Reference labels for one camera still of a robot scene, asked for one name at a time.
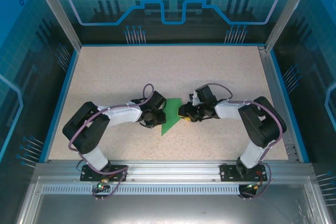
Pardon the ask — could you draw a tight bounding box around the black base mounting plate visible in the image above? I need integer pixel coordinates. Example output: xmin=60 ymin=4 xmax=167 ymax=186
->
xmin=219 ymin=163 xmax=266 ymax=183
xmin=80 ymin=164 xmax=129 ymax=183

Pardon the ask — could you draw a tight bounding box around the blue table edge strip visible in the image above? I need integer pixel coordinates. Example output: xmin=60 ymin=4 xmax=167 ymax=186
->
xmin=38 ymin=49 xmax=81 ymax=164
xmin=267 ymin=50 xmax=311 ymax=164

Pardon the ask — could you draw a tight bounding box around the green paper sheet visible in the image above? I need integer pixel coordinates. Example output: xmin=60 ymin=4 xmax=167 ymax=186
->
xmin=160 ymin=98 xmax=184 ymax=137

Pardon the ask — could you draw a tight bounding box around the steel tray with aluminium frame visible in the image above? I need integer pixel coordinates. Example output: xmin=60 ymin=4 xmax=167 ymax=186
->
xmin=16 ymin=176 xmax=333 ymax=224

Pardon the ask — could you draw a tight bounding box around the thin black cable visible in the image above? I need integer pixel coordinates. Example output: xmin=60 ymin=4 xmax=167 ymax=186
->
xmin=76 ymin=158 xmax=89 ymax=174

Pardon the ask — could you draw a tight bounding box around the slotted grey cable duct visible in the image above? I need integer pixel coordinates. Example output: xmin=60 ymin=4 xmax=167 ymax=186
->
xmin=41 ymin=184 xmax=244 ymax=196

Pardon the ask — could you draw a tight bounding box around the connector with green LED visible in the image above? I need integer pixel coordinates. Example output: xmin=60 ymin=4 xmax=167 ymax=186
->
xmin=94 ymin=178 xmax=111 ymax=193
xmin=245 ymin=182 xmax=264 ymax=191

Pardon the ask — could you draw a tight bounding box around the aluminium side rail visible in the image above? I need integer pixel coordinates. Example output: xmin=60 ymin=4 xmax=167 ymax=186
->
xmin=258 ymin=46 xmax=302 ymax=162

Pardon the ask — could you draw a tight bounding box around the wide aluminium base rail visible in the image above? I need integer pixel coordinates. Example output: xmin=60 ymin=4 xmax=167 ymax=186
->
xmin=34 ymin=159 xmax=314 ymax=183

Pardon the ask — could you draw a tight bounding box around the aluminium corner post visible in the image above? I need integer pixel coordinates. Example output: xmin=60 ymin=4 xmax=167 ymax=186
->
xmin=28 ymin=0 xmax=82 ymax=51
xmin=264 ymin=0 xmax=318 ymax=53

